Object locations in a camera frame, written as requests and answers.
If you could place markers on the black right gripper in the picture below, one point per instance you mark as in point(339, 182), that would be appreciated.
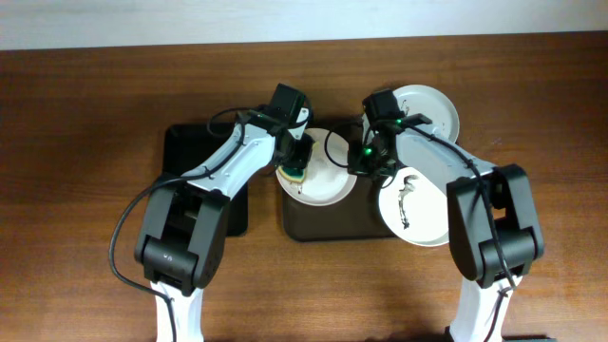
point(354, 161)

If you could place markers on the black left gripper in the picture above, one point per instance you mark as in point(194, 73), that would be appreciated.
point(302, 160)

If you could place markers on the green yellow sponge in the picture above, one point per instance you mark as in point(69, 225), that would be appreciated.
point(294, 169)

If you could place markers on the white plate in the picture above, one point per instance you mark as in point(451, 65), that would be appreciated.
point(414, 209)

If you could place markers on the grey plate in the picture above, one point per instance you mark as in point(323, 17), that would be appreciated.
point(420, 99)

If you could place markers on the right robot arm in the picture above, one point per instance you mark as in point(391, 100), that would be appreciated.
point(494, 233)

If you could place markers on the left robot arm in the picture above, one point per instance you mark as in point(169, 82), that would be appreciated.
point(185, 223)

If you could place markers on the dark brown serving tray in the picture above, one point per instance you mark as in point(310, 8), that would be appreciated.
point(354, 217)

